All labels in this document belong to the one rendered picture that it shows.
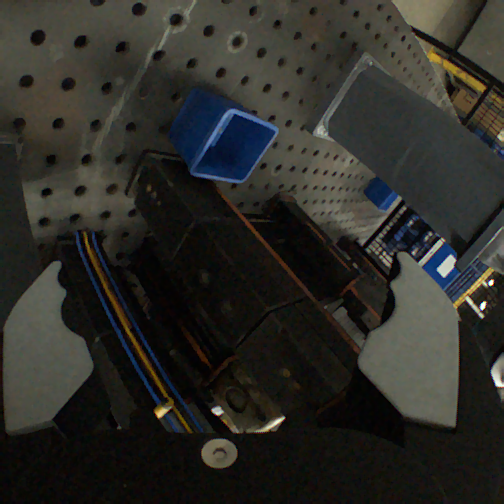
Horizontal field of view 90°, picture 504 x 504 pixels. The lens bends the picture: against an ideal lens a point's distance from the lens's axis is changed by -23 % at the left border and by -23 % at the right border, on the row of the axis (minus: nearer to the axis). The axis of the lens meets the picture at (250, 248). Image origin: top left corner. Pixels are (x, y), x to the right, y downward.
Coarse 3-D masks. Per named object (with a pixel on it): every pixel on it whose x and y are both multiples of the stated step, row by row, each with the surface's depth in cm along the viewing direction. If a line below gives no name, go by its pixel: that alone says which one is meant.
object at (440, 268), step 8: (440, 248) 113; (448, 248) 111; (440, 256) 113; (448, 256) 111; (456, 256) 109; (432, 264) 115; (440, 264) 113; (448, 264) 111; (432, 272) 114; (440, 272) 113; (448, 272) 111; (456, 272) 109; (440, 280) 112; (448, 280) 111
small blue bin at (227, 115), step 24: (192, 96) 39; (216, 96) 38; (192, 120) 38; (216, 120) 35; (240, 120) 46; (264, 120) 40; (192, 144) 38; (216, 144) 49; (240, 144) 46; (264, 144) 44; (192, 168) 38; (216, 168) 44; (240, 168) 47
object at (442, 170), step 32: (352, 64) 52; (352, 96) 54; (384, 96) 50; (416, 96) 48; (320, 128) 60; (352, 128) 56; (384, 128) 52; (416, 128) 48; (448, 128) 44; (384, 160) 53; (416, 160) 49; (448, 160) 45; (480, 160) 41; (416, 192) 50; (448, 192) 46; (480, 192) 42; (448, 224) 47; (480, 224) 43
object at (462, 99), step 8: (456, 88) 255; (472, 88) 243; (456, 96) 258; (464, 96) 251; (472, 96) 245; (456, 104) 261; (464, 104) 254; (472, 104) 248; (480, 112) 244; (488, 120) 240; (496, 120) 233; (496, 128) 236
